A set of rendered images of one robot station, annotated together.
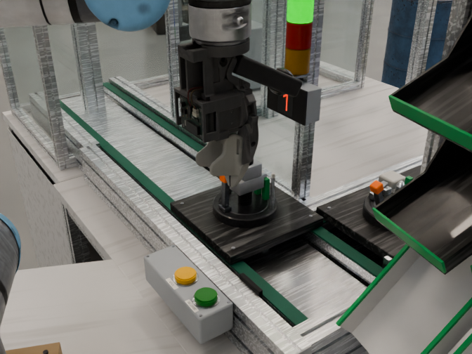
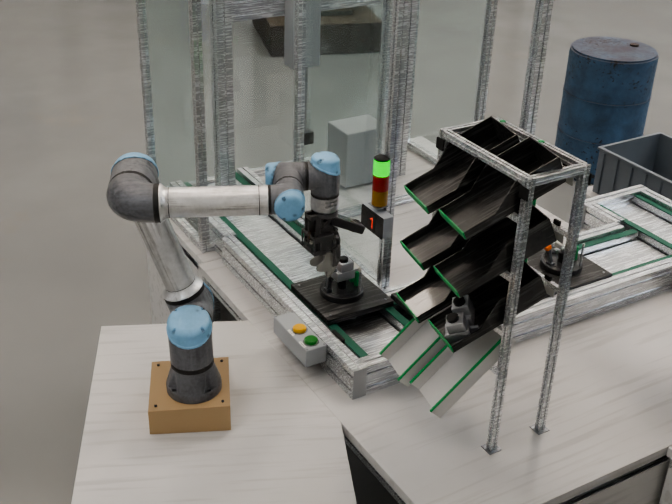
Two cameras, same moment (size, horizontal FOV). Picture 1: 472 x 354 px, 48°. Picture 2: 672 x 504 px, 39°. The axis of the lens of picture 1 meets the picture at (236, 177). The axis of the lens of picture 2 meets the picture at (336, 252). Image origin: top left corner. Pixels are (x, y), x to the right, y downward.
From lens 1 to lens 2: 1.87 m
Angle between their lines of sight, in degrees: 3
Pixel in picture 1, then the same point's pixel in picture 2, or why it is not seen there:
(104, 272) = (244, 327)
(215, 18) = (322, 204)
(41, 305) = not seen: hidden behind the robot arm
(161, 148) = (283, 240)
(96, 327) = (242, 358)
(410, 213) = (414, 296)
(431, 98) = (418, 243)
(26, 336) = not seen: hidden behind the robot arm
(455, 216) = (432, 298)
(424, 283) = (425, 334)
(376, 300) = (402, 343)
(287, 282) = (363, 339)
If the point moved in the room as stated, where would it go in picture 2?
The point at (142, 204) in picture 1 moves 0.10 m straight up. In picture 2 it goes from (271, 283) to (271, 256)
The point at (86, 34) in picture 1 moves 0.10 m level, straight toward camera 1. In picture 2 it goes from (226, 139) to (229, 149)
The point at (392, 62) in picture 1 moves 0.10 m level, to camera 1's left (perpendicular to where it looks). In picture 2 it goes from (566, 128) to (550, 127)
